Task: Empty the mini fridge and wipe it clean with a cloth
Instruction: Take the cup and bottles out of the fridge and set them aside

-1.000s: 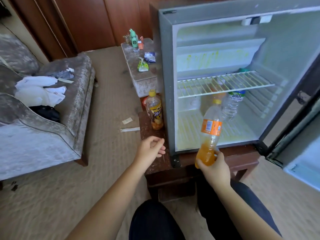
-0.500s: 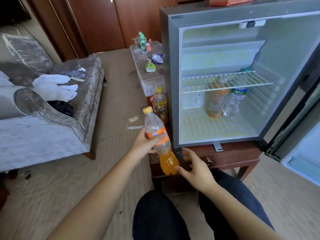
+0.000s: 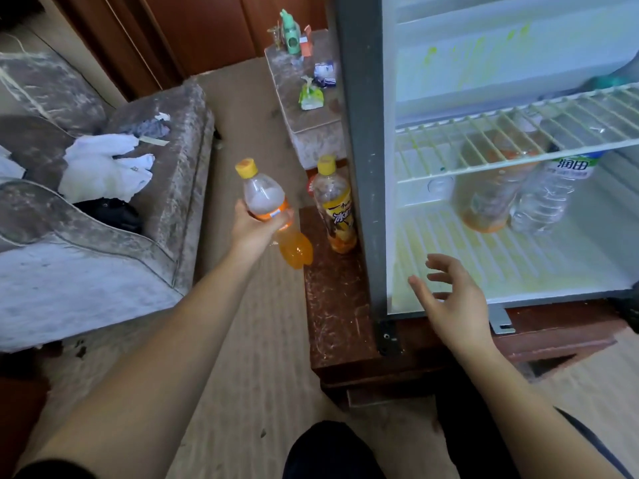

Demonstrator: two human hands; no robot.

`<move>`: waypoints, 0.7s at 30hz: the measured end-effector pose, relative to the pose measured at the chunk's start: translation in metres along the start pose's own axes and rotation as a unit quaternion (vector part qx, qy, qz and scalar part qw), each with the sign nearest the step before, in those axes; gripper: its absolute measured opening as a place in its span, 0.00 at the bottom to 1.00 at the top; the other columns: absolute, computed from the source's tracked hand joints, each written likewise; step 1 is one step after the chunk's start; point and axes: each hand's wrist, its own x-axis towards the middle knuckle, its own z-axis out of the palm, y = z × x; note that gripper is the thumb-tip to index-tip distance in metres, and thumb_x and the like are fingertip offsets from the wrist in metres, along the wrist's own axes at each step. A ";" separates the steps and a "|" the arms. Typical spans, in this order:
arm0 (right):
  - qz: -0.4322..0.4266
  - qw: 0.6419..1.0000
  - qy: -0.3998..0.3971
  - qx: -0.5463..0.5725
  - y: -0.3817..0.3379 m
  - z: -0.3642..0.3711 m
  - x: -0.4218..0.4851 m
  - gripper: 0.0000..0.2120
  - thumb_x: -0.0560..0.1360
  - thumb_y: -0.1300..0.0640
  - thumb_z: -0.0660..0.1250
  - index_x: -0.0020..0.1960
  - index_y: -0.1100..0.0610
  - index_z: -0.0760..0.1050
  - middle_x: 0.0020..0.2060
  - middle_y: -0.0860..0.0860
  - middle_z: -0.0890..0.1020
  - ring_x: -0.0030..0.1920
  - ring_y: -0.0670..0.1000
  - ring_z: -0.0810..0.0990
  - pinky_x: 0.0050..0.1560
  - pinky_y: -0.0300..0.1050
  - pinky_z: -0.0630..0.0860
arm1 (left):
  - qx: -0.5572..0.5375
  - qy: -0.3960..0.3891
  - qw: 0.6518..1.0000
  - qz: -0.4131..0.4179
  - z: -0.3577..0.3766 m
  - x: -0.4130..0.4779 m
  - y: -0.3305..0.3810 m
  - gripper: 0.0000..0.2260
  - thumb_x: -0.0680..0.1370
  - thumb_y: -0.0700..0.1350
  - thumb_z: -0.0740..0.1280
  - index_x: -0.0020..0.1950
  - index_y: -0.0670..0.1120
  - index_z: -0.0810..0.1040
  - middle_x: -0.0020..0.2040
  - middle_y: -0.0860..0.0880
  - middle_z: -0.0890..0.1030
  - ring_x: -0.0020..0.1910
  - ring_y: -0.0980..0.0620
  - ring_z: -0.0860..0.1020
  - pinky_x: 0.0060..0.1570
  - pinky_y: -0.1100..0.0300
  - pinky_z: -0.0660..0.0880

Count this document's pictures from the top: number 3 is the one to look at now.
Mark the black garment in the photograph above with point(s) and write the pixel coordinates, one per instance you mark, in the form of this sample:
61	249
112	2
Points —
110	214

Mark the grey mini fridge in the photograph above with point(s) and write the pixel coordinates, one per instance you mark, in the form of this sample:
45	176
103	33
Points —
359	144

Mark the green toy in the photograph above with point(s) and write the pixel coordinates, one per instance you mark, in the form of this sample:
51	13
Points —
290	33

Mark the grey velvet cushion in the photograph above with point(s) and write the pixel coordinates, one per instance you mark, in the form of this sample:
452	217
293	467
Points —
50	90

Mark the grey garment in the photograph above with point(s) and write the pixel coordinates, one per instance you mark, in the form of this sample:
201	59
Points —
148	127

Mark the brown tea bottle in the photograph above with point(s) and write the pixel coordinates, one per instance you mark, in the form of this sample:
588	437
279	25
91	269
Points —
489	199

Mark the dark red wooden stand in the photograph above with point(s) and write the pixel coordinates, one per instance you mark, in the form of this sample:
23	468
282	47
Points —
339	314

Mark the small white garment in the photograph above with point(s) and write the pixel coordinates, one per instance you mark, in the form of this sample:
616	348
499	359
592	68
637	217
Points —
100	144

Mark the blue packet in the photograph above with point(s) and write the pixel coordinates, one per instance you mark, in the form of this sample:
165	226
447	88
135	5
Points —
325	74

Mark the large white garment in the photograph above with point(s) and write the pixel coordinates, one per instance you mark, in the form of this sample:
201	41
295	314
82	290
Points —
105	179

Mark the green packet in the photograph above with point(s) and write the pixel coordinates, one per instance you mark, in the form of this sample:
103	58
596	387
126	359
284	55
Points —
311	94

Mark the person's left hand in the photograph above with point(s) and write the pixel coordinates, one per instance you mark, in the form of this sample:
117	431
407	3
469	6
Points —
255	234

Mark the person's left forearm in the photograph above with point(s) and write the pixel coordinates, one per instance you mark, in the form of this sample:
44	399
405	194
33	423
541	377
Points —
150	374

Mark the person's dark trousers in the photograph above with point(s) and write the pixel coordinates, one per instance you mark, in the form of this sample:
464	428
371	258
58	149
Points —
329	454

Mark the person's right hand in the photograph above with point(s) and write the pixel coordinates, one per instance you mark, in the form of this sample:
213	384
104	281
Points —
461	314

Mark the yellow label drink bottle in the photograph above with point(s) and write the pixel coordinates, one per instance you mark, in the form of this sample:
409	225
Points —
337	209

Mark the grey velvet sofa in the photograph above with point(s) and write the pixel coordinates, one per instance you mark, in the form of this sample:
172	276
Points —
100	264

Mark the person's right forearm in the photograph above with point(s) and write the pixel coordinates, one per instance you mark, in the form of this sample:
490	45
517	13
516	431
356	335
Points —
519	424

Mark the grey upholstered bench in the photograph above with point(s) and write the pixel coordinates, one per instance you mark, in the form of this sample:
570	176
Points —
315	134

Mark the person's black shirt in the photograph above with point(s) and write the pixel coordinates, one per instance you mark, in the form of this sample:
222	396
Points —
55	471

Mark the green cap water bottle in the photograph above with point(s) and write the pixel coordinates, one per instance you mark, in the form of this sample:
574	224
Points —
544	199

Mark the orange soda bottle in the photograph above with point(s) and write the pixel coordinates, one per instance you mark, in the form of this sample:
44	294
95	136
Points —
295	249

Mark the paper slip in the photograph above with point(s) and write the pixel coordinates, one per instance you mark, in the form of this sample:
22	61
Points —
155	141

